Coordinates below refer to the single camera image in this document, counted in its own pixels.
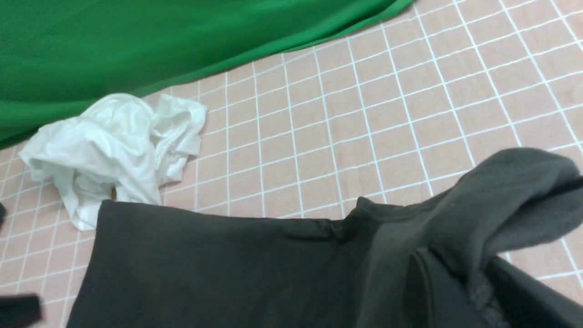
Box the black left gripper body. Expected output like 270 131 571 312
0 295 42 328

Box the dark teal shirt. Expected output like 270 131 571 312
0 203 7 226

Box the dark gray long-sleeve top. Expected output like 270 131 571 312
67 148 582 328

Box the white shirt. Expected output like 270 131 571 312
19 93 207 231

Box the green backdrop cloth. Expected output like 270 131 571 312
0 0 412 149

